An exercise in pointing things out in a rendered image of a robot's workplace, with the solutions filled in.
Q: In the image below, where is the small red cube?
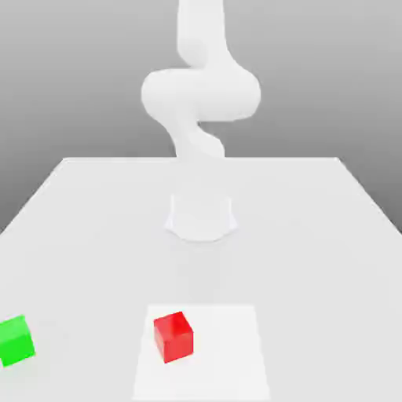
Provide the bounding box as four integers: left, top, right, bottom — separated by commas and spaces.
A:
152, 310, 195, 365

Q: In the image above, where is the small green cube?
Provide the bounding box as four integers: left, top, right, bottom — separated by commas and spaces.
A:
0, 314, 36, 368

